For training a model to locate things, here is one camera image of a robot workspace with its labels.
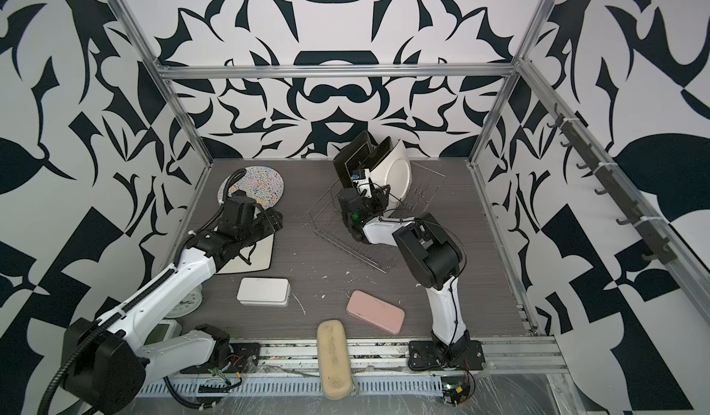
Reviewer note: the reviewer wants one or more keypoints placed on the white rectangular case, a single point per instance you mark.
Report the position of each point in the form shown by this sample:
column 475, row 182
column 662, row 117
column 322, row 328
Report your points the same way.
column 271, row 292

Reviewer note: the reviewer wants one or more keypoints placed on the black wall hook rail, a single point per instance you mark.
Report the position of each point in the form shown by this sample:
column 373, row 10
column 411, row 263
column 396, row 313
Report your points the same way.
column 616, row 185

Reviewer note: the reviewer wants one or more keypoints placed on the white square plate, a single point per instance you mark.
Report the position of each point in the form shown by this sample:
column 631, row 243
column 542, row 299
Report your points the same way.
column 395, row 171

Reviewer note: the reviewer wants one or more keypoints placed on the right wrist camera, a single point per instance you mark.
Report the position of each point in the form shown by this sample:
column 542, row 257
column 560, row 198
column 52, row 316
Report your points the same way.
column 362, row 182

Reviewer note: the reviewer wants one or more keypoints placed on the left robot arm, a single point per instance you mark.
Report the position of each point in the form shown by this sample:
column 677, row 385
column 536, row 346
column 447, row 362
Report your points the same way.
column 106, row 362

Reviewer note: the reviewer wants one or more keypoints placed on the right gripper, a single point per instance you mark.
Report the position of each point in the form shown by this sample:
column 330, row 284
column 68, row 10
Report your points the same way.
column 381, row 199

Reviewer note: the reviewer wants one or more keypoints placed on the round speckled plate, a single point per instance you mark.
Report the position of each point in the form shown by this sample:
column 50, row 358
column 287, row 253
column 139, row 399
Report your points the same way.
column 264, row 184

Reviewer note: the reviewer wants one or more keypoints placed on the white alarm clock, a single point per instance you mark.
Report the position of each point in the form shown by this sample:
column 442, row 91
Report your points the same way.
column 188, row 304

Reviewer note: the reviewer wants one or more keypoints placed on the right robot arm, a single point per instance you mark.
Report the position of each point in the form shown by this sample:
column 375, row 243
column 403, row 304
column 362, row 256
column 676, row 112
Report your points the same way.
column 432, row 256

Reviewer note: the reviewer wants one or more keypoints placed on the wire dish rack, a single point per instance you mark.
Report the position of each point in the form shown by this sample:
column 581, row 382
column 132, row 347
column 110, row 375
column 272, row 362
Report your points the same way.
column 324, row 219

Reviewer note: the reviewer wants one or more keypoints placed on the large black square plate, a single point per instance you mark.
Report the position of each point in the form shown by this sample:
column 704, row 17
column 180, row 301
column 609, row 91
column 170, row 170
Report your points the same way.
column 351, row 156

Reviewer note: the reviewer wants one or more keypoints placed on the cream square plate black rim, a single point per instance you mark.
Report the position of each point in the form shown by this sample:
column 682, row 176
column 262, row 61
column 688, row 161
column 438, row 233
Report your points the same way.
column 256, row 258

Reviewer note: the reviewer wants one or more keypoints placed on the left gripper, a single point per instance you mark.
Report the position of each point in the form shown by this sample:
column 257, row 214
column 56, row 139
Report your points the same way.
column 269, row 220

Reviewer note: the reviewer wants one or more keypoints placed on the pink rectangular case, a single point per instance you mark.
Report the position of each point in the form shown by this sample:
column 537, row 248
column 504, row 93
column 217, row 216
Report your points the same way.
column 376, row 312

